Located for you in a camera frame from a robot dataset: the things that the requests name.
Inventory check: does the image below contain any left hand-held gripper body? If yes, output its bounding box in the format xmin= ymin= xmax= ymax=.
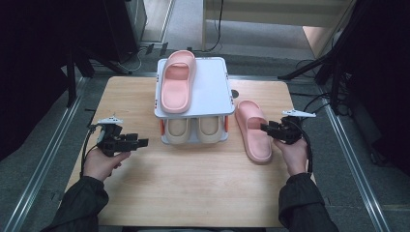
xmin=95 ymin=114 xmax=131 ymax=159

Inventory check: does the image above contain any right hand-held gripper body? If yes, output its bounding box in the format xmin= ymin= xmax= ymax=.
xmin=276 ymin=108 xmax=318 ymax=145

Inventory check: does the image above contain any pink slipper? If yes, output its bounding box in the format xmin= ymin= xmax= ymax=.
xmin=160 ymin=49 xmax=198 ymax=115
xmin=234 ymin=100 xmax=274 ymax=165

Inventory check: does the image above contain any cream clog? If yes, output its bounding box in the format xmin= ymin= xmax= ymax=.
xmin=163 ymin=117 xmax=192 ymax=145
xmin=195 ymin=116 xmax=224 ymax=145

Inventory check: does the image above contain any white shoe rack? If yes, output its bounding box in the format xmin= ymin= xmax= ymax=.
xmin=154 ymin=57 xmax=236 ymax=145

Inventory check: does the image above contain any person's left hand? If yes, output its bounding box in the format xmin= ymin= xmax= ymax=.
xmin=81 ymin=147 xmax=132 ymax=183

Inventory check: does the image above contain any person's right hand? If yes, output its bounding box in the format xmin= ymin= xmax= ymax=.
xmin=273 ymin=136 xmax=309 ymax=178

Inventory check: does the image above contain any black tripod stand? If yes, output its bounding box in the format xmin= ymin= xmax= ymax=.
xmin=278 ymin=0 xmax=356 ymax=114

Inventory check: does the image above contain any black metal stand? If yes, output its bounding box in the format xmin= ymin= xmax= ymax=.
xmin=64 ymin=44 xmax=132 ymax=108

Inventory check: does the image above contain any black cabinet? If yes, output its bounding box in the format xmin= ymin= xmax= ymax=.
xmin=72 ymin=0 xmax=148 ymax=64

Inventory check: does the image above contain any light wooden furniture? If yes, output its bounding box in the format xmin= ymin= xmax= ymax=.
xmin=201 ymin=0 xmax=356 ymax=60

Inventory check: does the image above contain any right hand-held gripper black cable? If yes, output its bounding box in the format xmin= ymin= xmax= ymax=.
xmin=290 ymin=118 xmax=314 ymax=175

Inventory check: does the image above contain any hand-held gripper black cable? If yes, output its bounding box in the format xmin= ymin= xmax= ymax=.
xmin=79 ymin=123 xmax=104 ymax=177
xmin=290 ymin=118 xmax=314 ymax=175

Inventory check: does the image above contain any left hand-held gripper black cable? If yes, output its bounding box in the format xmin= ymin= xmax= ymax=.
xmin=79 ymin=123 xmax=104 ymax=177

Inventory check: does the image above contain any black floor cable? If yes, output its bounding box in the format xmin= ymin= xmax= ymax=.
xmin=297 ymin=91 xmax=334 ymax=126

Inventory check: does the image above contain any metal floor rail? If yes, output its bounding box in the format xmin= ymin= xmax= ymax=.
xmin=2 ymin=76 xmax=89 ymax=232
xmin=321 ymin=93 xmax=392 ymax=232

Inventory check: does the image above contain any white floor cable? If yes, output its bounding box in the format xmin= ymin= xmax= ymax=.
xmin=116 ymin=46 xmax=149 ymax=73

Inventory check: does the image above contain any hanging black cable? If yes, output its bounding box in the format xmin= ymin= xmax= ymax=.
xmin=205 ymin=0 xmax=225 ymax=53

